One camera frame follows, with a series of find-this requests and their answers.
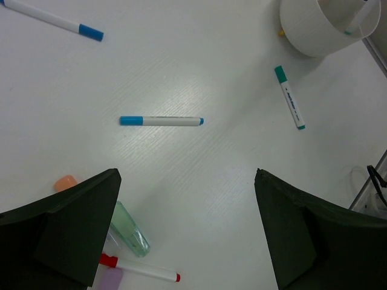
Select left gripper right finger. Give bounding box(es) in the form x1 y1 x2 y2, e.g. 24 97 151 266
255 169 386 289

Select red capped white marker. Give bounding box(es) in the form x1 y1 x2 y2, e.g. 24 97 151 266
99 253 181 283

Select purple highlighter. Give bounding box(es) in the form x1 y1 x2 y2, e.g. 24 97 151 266
98 268 123 290

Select white round divided organizer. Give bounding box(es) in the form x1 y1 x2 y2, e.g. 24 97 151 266
279 1 382 57

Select blue capped white marker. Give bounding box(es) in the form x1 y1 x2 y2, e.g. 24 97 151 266
1 1 104 42

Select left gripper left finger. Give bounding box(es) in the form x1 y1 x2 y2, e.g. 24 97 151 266
1 169 122 289

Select teal capped white marker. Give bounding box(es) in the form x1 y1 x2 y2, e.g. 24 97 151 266
275 66 305 130

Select green highlighter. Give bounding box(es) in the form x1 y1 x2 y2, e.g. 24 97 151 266
111 201 151 257

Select orange highlighter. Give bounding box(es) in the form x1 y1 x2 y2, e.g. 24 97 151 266
54 175 78 192

